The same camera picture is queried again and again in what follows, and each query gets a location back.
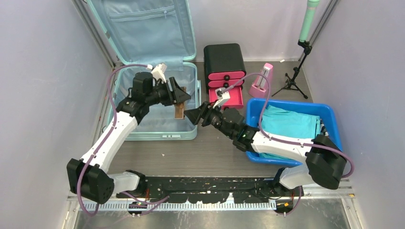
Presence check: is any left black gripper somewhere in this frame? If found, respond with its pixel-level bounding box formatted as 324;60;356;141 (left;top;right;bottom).
146;77;190;106

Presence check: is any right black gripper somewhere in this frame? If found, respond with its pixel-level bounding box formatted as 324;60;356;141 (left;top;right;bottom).
184;99;235;139

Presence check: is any black and pink drawer box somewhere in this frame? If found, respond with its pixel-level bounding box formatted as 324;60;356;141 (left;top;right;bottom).
203;43;246;109

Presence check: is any teal cloth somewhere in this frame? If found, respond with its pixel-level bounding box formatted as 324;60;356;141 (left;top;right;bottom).
255;104;322;161

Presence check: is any light blue hard-shell suitcase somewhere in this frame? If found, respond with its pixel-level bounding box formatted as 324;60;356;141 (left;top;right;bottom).
85;0;202;142

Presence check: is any orange black camouflage garment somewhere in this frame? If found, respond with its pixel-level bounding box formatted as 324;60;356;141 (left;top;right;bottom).
320;119;330;137

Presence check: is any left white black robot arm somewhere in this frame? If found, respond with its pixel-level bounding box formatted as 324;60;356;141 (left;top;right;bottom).
66;72;191;204

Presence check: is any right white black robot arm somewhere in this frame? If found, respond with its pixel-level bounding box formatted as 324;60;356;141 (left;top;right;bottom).
184;102;353;196

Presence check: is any blue plastic tub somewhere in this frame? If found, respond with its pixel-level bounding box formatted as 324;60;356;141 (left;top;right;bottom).
245;98;342;167

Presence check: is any pink metronome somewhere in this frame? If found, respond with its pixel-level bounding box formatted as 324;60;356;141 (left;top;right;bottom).
248;63;274;98

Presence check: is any black tripod stand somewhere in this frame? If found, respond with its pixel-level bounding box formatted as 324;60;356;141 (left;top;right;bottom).
271;41;312;99

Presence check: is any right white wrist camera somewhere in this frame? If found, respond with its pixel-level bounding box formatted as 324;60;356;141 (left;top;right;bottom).
213;87;231;109

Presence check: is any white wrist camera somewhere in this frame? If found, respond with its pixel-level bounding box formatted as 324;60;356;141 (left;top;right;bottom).
147;63;167;83
213;87;231;109

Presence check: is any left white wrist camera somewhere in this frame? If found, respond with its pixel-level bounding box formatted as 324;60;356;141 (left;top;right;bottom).
147;63;167;83

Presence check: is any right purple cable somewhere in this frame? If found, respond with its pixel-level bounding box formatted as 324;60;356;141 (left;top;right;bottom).
221;73;355;216

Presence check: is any purple cable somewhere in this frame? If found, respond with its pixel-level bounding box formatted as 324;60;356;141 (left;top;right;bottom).
76;64;171;218
221;73;355;216

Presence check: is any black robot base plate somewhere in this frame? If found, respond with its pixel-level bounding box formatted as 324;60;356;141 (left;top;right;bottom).
117;177;303;204

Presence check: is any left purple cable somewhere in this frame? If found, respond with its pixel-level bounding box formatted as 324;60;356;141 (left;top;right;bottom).
76;64;171;218

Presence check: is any aluminium rail frame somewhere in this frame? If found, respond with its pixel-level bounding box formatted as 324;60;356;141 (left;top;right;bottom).
83;176;354;215

